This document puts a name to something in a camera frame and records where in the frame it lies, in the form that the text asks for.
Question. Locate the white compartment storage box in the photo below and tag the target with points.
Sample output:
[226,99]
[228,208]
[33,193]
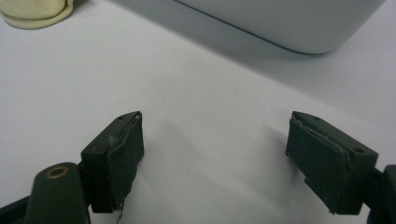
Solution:
[280,21]

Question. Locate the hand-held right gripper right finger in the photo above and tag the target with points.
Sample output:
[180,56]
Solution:
[323,161]

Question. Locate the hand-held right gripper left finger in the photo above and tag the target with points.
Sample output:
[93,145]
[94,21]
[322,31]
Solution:
[124,155]

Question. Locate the white table mat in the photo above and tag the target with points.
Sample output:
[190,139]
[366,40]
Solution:
[202,93]

